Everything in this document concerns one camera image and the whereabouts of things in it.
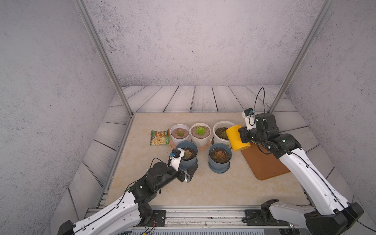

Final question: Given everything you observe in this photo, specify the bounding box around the pink saucer under small pot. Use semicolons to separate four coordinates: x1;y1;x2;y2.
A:
169;141;177;149

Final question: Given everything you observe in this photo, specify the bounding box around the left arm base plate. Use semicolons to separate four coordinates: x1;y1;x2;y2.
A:
139;210;166;228

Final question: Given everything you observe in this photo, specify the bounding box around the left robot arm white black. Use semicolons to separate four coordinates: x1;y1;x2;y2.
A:
58;162;198;235

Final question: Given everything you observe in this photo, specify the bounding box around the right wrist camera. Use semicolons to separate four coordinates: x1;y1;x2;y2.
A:
242;108;255;131

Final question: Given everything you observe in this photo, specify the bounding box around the large white round pot succulent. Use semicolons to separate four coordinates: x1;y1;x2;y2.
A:
211;121;235;147

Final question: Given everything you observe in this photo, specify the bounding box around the white pot bright green succulent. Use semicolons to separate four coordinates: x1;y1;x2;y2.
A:
190;123;212;147

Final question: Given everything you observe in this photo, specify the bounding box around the aluminium frame post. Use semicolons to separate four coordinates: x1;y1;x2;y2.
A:
73;0;133;116
268;0;334;114

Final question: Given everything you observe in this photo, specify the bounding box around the front aluminium rail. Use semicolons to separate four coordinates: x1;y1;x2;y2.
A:
77;207;338;235

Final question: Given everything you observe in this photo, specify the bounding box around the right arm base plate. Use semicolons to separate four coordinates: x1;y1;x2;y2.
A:
242;210;289;226

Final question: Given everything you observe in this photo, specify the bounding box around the brown tray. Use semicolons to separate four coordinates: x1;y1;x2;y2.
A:
241;143;290;180

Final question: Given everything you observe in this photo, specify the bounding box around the small white pot pink-green succulent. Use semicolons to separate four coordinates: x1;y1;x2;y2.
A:
170;124;191;146

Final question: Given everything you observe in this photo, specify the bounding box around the yellow watering can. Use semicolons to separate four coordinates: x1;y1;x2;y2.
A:
226;125;251;152

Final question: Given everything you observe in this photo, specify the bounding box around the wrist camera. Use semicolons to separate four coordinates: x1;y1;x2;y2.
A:
168;148;185;171
242;108;255;131

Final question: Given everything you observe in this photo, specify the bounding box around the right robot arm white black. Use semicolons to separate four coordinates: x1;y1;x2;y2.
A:
238;108;364;235

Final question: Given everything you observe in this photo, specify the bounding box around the right aluminium frame post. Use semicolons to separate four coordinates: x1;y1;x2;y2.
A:
268;0;334;114

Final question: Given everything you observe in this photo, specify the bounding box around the blue pot red succulent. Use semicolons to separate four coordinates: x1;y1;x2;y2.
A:
209;144;232;174

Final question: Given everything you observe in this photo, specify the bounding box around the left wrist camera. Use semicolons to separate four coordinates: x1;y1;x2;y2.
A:
168;148;185;171

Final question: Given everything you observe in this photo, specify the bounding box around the green orange snack packet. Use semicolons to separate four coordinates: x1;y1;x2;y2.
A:
150;129;170;146

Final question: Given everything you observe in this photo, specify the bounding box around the left aluminium frame post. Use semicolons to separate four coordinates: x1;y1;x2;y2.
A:
73;0;133;116

